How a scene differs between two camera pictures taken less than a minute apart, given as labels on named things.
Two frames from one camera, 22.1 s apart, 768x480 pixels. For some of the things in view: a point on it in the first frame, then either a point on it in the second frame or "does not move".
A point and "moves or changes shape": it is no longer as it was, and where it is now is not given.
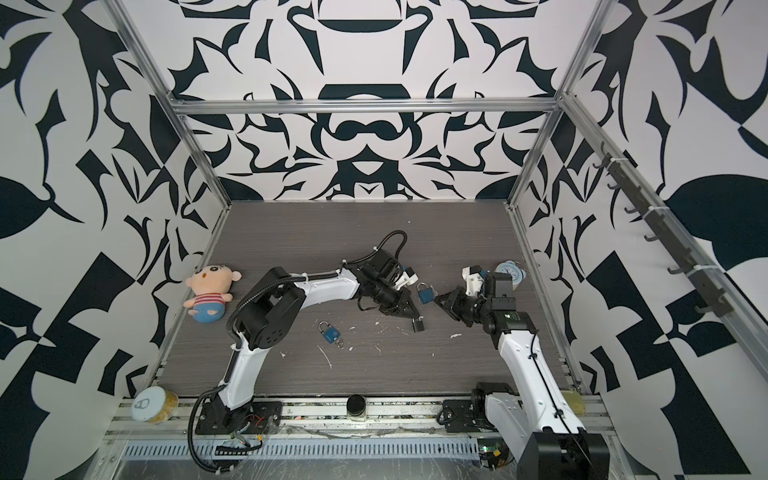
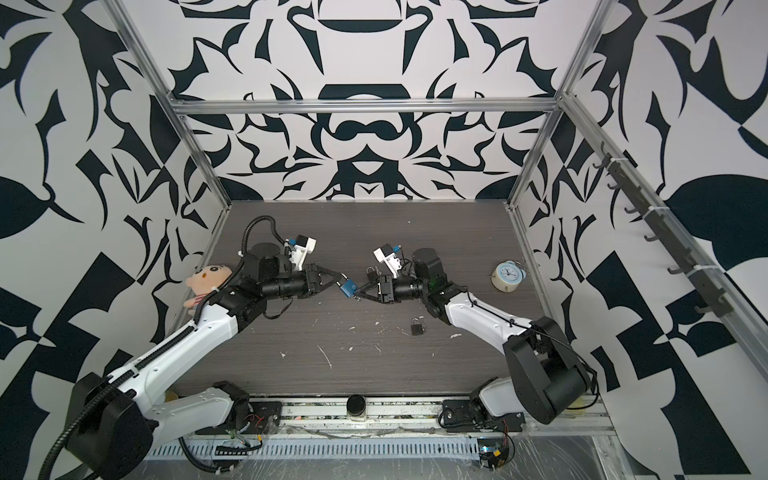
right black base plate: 469,415 does not move
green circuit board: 493,453 does not move
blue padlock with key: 331,334 moves or changes shape
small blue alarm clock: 512,268 does not move
